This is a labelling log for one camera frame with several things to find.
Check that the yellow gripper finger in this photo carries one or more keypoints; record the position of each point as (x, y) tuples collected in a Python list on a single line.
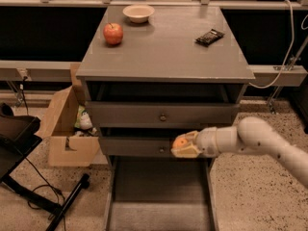
[(190, 137), (189, 152)]

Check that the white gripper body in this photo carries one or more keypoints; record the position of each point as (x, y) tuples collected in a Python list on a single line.
[(207, 141)]

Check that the small orange fruit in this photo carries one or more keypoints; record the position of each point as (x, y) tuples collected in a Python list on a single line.
[(179, 142)]

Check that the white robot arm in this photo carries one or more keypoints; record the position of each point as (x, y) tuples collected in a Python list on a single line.
[(251, 136)]

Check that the grey bottom drawer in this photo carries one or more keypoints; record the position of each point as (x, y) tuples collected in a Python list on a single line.
[(160, 194)]

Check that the grey drawer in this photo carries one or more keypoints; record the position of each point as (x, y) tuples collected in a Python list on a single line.
[(160, 105), (139, 142), (160, 194)]

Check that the grey wooden drawer cabinet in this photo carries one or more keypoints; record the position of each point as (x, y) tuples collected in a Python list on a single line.
[(163, 50)]

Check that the grey middle drawer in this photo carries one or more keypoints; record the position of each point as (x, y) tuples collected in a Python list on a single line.
[(139, 142)]

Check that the grey top drawer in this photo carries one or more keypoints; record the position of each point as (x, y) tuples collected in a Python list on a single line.
[(160, 105)]

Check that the black snack packet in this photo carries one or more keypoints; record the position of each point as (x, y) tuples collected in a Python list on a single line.
[(210, 37)]

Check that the white green plush toy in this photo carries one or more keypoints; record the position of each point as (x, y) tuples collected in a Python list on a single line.
[(83, 121)]

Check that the cardboard box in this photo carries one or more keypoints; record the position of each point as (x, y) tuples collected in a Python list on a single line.
[(58, 125)]

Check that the red apple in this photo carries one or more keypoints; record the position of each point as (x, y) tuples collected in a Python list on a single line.
[(113, 33)]

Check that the beige bowl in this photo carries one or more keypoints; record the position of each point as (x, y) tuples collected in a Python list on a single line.
[(138, 13)]

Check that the black stand with legs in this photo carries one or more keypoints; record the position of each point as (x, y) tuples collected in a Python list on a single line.
[(17, 140)]

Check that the metal railing frame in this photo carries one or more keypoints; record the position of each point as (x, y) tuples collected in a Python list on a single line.
[(41, 38)]

